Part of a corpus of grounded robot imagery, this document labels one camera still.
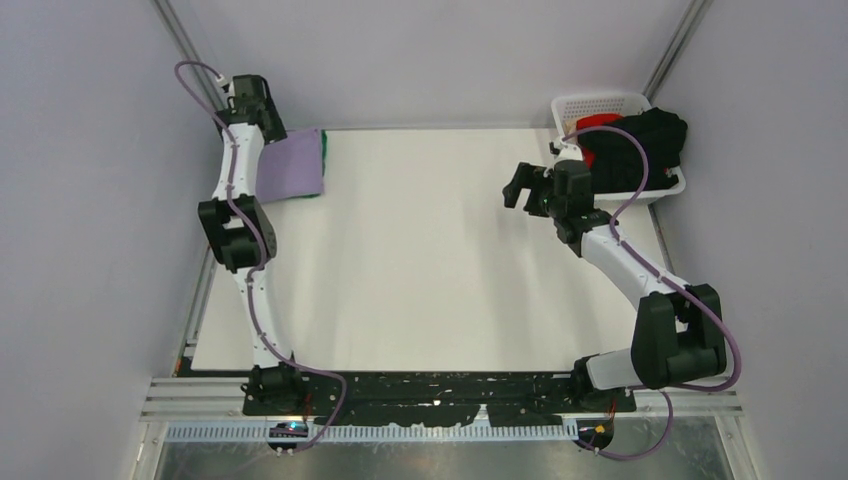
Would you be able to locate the purple t shirt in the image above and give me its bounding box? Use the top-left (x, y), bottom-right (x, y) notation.
top-left (256, 129), bottom-right (322, 203)

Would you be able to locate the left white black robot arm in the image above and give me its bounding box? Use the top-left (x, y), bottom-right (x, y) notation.
top-left (198, 74), bottom-right (307, 414)

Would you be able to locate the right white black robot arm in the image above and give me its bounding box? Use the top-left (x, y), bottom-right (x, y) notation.
top-left (502, 160), bottom-right (728, 411)

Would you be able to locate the black t shirt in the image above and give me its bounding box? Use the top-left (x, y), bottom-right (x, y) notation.
top-left (576, 107), bottom-right (689, 195)

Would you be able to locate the beige t shirt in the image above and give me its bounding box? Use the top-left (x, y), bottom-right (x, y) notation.
top-left (563, 119), bottom-right (578, 137)

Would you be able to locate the white plastic laundry basket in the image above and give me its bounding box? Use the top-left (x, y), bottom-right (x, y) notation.
top-left (550, 91), bottom-right (687, 205)

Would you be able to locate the folded green t shirt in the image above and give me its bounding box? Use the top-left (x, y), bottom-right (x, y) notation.
top-left (294, 129), bottom-right (328, 199)

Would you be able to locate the red t shirt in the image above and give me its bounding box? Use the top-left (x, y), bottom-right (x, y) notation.
top-left (574, 113), bottom-right (625, 170)

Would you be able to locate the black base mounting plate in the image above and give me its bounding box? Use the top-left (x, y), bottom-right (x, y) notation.
top-left (241, 365), bottom-right (636, 427)

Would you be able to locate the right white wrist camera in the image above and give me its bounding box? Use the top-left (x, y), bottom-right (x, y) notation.
top-left (549, 138), bottom-right (584, 170)

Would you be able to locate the aluminium frame rail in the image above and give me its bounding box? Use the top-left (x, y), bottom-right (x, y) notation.
top-left (142, 372), bottom-right (743, 444)

